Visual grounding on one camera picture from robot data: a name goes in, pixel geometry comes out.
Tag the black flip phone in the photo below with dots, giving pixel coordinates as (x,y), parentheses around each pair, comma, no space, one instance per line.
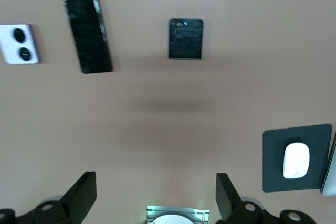
(185,43)

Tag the white computer mouse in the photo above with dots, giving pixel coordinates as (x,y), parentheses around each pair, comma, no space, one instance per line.
(296,161)

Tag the black mouse pad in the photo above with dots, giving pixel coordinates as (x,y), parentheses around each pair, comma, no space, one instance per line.
(270,161)

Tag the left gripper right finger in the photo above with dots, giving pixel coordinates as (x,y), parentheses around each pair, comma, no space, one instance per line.
(228,197)

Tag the silver closed laptop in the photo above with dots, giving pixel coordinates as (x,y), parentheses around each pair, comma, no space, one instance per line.
(331,171)

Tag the long black slab phone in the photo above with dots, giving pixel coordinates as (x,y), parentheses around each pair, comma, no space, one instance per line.
(89,35)

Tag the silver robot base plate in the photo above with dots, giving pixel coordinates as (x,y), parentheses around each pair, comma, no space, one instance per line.
(202,214)

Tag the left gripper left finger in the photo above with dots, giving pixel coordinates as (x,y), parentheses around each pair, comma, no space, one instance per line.
(78,195)

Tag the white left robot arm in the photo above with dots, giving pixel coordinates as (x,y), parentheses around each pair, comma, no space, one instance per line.
(173,220)

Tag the purple flip phone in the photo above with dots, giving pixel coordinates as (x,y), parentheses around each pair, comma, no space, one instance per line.
(9,43)

